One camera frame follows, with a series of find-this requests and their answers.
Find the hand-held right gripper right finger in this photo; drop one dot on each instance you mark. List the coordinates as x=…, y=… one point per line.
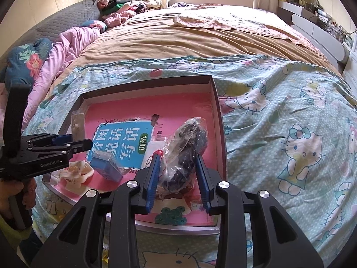
x=205, y=184

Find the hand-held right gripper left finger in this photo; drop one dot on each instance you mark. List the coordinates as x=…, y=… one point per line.
x=152, y=184

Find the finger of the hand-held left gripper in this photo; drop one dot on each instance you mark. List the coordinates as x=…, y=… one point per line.
x=82, y=144
x=62, y=140

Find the clear bag of earrings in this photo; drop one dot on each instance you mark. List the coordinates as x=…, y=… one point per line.
x=78, y=124

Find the white hair claw clip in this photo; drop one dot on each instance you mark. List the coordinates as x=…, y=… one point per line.
x=76, y=174

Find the small blue jewelry box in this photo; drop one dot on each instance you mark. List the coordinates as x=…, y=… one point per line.
x=107, y=166

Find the bag of dark beads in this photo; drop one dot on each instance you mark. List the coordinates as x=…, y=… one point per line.
x=185, y=145

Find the shallow cardboard box tray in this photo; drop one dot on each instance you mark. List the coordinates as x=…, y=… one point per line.
x=214, y=134

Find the person's left hand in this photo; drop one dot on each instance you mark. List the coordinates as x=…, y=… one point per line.
x=30, y=194

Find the pink book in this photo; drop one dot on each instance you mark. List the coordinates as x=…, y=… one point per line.
x=117, y=111

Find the dark floral pillow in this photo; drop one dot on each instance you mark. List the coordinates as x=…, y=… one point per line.
x=25, y=58

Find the pink quilt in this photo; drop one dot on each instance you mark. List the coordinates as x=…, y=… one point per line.
x=69, y=50

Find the cartoon cat printed blanket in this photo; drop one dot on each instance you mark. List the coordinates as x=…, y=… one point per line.
x=279, y=117

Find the grey quilted headboard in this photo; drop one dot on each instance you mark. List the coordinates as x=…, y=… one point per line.
x=55, y=19

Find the tan bed sheet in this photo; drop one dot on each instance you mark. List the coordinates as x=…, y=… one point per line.
x=178, y=44

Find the pile of clothes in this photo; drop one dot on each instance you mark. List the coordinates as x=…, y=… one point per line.
x=128, y=5

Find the white vanity table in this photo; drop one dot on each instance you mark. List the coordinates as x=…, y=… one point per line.
x=315, y=22

